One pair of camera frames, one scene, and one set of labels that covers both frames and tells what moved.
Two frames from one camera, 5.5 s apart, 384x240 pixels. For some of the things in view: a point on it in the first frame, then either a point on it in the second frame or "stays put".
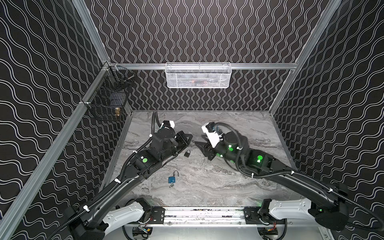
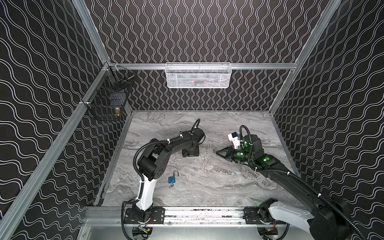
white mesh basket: [198, 75] stays put
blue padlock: [171, 179] stays put
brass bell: [117, 111] stays put
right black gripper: [210, 150] → [232, 153]
